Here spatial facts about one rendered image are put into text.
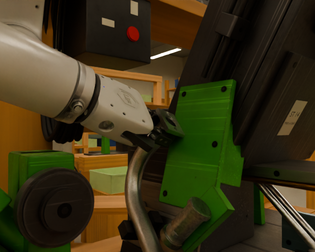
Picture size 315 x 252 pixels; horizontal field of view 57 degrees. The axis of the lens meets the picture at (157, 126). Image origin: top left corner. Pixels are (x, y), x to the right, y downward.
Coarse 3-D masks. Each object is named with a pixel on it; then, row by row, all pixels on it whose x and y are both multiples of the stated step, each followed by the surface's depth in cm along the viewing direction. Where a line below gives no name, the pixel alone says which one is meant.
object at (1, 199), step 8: (0, 192) 27; (0, 200) 27; (8, 200) 27; (0, 208) 27; (8, 208) 29; (0, 216) 28; (8, 216) 28; (0, 224) 28; (8, 224) 28; (0, 232) 28; (8, 232) 28; (16, 232) 29; (0, 240) 28; (8, 240) 28; (16, 240) 29; (0, 248) 27; (8, 248) 29; (16, 248) 29
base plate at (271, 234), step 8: (264, 208) 108; (272, 216) 98; (280, 216) 98; (256, 224) 90; (264, 224) 90; (272, 224) 90; (280, 224) 90; (256, 232) 83; (264, 232) 83; (272, 232) 83; (280, 232) 83; (248, 240) 77; (256, 240) 77; (264, 240) 77; (272, 240) 77; (280, 240) 77; (224, 248) 72; (232, 248) 72; (240, 248) 72; (248, 248) 72; (256, 248) 72; (264, 248) 72; (272, 248) 72; (280, 248) 72
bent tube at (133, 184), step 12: (168, 120) 51; (168, 132) 47; (180, 132) 49; (156, 144) 51; (132, 156) 53; (144, 156) 52; (132, 168) 52; (144, 168) 54; (132, 180) 52; (132, 192) 51; (132, 204) 50; (132, 216) 48; (144, 216) 48; (144, 228) 46; (144, 240) 45; (156, 240) 45
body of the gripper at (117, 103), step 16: (96, 80) 39; (112, 80) 45; (96, 96) 38; (112, 96) 40; (128, 96) 44; (96, 112) 38; (112, 112) 38; (128, 112) 41; (144, 112) 44; (96, 128) 39; (112, 128) 40; (128, 128) 41; (144, 128) 42; (128, 144) 43
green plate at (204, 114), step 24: (192, 96) 51; (216, 96) 46; (192, 120) 49; (216, 120) 45; (192, 144) 48; (216, 144) 44; (168, 168) 50; (192, 168) 46; (216, 168) 43; (240, 168) 48; (168, 192) 49; (192, 192) 45
